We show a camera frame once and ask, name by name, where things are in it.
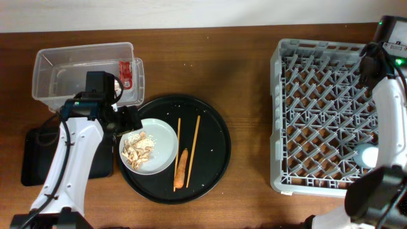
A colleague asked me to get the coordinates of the red snack wrapper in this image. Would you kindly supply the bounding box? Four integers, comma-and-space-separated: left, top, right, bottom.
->
119, 61, 133, 90

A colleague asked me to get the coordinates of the light blue cup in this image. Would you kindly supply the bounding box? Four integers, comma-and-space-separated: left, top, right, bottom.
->
353, 143, 378, 169

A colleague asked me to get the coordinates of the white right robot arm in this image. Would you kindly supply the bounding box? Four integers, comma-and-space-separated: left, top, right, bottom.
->
300, 15, 406, 228

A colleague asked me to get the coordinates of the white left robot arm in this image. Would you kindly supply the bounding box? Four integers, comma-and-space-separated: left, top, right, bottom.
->
10, 71, 142, 228

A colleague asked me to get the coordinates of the clear plastic waste bin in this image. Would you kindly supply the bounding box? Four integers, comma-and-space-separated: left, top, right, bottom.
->
32, 42, 145, 112

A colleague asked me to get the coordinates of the grey dishwasher rack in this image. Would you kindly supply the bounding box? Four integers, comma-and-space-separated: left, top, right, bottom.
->
270, 39, 378, 198

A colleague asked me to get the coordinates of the peanut shells and rice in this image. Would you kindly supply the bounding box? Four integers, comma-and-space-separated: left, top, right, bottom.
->
121, 131, 155, 170

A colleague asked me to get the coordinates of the grey plate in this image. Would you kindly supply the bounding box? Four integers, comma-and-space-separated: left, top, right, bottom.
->
119, 118, 177, 176

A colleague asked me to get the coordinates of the left wooden chopstick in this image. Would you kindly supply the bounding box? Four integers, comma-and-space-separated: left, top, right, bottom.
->
173, 118, 181, 192

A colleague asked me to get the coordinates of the wooden chopstick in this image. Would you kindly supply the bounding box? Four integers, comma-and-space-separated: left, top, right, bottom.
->
173, 118, 181, 192
186, 115, 201, 188

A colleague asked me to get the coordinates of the right wooden chopstick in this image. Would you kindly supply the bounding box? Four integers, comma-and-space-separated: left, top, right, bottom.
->
186, 115, 201, 188

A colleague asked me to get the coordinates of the orange carrot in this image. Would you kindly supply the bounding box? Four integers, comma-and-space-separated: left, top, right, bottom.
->
174, 148, 188, 189

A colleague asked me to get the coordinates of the round black serving tray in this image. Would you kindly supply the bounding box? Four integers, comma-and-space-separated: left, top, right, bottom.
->
118, 95, 231, 204

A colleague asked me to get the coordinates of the black rectangular tray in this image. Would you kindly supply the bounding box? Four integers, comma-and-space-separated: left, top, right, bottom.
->
21, 125, 114, 186

